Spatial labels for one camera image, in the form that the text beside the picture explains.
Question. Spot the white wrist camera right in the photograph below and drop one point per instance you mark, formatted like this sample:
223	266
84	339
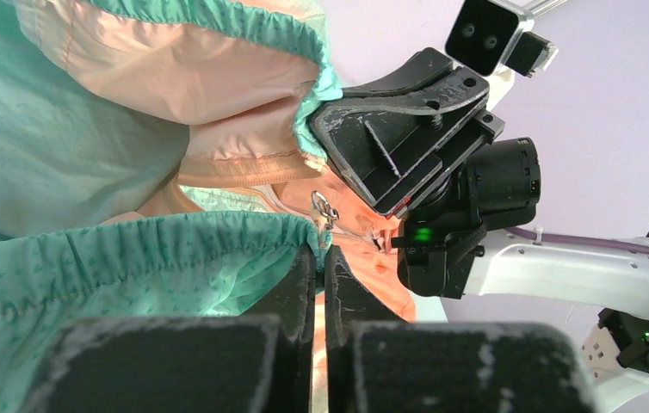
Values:
488	36

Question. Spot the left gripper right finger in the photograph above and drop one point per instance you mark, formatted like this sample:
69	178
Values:
377	362

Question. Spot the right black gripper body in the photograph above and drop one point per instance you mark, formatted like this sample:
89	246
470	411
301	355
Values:
418	169

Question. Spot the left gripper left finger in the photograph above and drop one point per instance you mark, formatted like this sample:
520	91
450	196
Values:
260	361

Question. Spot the teal and orange gradient jacket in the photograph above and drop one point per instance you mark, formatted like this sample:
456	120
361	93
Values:
155	160

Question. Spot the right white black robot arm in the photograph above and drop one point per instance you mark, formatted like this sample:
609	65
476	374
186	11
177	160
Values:
474	240

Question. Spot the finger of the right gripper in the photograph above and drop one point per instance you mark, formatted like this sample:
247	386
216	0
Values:
357	133
421	70

